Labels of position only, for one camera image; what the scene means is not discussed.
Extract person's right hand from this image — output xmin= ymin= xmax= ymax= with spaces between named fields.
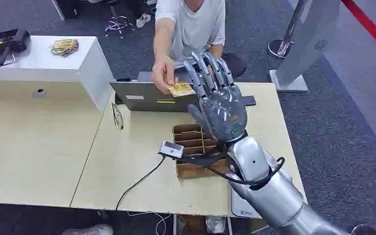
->
xmin=151 ymin=56 xmax=178 ymax=95

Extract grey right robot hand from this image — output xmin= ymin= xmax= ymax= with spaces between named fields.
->
xmin=184 ymin=51 xmax=248 ymax=143

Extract yellow printed card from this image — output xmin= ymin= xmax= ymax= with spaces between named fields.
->
xmin=167 ymin=82 xmax=196 ymax=97

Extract grey laptop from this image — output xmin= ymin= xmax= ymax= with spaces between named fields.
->
xmin=109 ymin=70 xmax=257 ymax=113

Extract brown divided card box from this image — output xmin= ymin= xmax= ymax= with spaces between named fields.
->
xmin=172 ymin=122 xmax=230 ymax=180

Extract person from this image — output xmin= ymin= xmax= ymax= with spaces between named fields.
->
xmin=151 ymin=0 xmax=248 ymax=95

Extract white shoe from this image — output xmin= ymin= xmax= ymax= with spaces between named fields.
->
xmin=61 ymin=224 xmax=114 ymax=235
xmin=136 ymin=13 xmax=152 ymax=28

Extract eyeglasses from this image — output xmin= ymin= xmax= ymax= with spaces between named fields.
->
xmin=111 ymin=102 xmax=124 ymax=131

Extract chrome chair base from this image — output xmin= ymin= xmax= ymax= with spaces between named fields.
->
xmin=104 ymin=15 xmax=136 ymax=40

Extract white pad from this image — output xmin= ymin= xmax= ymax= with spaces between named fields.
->
xmin=231 ymin=188 xmax=262 ymax=218

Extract white cabinet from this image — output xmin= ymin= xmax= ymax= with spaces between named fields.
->
xmin=0 ymin=35 xmax=116 ymax=114

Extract stack of yellow cards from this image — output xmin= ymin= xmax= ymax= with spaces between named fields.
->
xmin=49 ymin=39 xmax=79 ymax=57

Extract pale desk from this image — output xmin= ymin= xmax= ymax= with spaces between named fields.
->
xmin=0 ymin=79 xmax=116 ymax=208
xmin=70 ymin=82 xmax=308 ymax=218

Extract grey kiosk stand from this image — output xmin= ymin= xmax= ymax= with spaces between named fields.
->
xmin=269 ymin=0 xmax=342 ymax=93

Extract black device with yellow stripe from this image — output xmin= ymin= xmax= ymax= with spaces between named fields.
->
xmin=0 ymin=28 xmax=31 ymax=60

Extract red barrier belt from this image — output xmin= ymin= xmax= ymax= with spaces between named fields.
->
xmin=341 ymin=0 xmax=376 ymax=61

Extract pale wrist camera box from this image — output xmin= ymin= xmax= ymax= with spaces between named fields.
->
xmin=159 ymin=141 xmax=185 ymax=159

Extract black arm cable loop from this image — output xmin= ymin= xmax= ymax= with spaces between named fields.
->
xmin=175 ymin=151 xmax=286 ymax=187

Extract chrome stanchion post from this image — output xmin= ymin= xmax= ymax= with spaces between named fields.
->
xmin=267 ymin=0 xmax=308 ymax=59

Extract black camera cable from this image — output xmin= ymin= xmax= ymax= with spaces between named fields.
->
xmin=115 ymin=155 xmax=166 ymax=212

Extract white cable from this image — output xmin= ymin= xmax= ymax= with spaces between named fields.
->
xmin=126 ymin=211 xmax=173 ymax=235

